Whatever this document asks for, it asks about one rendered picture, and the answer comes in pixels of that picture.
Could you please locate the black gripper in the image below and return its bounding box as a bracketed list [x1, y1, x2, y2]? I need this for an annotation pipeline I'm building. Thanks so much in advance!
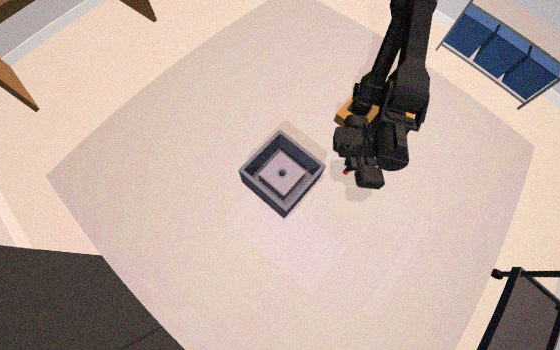
[343, 114, 385, 189]

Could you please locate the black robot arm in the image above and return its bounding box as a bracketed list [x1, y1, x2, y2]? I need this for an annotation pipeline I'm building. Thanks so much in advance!
[333, 0, 437, 171]

